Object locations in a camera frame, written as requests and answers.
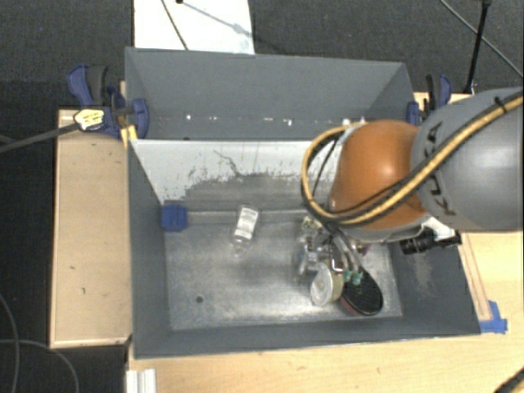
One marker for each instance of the black oval with red rim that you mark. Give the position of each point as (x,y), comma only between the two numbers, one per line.
(364,299)

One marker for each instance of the black cylinder on white bracket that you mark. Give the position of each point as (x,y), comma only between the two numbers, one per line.
(417,244)

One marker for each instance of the pale wood board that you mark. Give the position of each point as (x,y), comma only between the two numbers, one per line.
(90,236)

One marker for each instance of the grey metal bin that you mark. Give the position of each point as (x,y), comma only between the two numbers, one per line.
(229,285)

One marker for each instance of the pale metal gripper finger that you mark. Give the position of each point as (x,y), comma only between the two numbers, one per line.
(302,252)
(310,269)

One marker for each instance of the clear plastic bottle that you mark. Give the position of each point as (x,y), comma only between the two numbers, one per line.
(245,227)

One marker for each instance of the white and tan round roll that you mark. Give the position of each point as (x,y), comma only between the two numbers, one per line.
(324,288)

